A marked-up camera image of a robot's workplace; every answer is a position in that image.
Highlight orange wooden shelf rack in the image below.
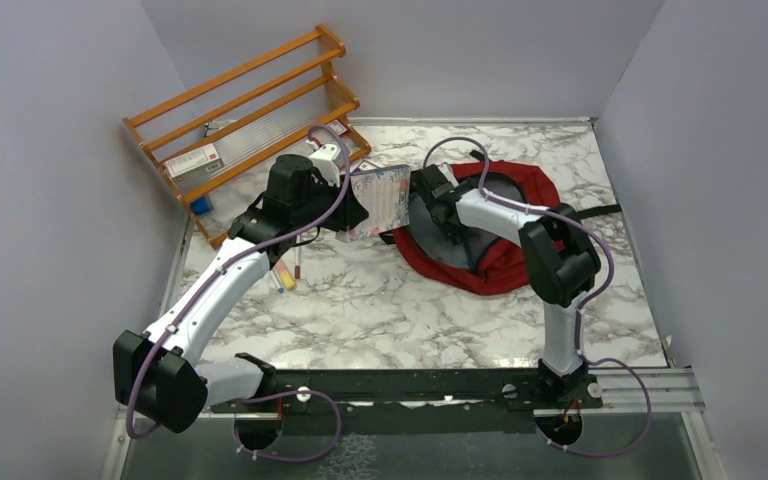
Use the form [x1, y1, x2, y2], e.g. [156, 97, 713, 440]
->
[122, 25, 371, 248]

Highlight red student backpack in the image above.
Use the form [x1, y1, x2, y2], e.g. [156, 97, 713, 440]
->
[379, 150, 622, 297]

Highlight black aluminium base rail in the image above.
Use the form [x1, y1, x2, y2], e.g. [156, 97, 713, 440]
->
[116, 367, 707, 439]

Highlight blue white pen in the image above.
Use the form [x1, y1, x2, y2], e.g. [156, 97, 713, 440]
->
[270, 269, 288, 293]

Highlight red brown pen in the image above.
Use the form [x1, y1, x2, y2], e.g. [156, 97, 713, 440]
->
[293, 235, 302, 280]

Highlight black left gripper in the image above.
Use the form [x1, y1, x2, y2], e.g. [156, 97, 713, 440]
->
[292, 171, 369, 232]

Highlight blue small object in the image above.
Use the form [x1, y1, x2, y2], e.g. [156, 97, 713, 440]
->
[189, 195, 214, 216]

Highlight white red small box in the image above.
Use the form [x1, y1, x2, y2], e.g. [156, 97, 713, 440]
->
[164, 143, 224, 183]

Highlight yellow highlighter pen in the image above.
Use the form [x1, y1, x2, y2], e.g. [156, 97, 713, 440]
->
[273, 260, 296, 291]

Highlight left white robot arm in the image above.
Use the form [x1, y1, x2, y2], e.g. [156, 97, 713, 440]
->
[113, 150, 368, 439]

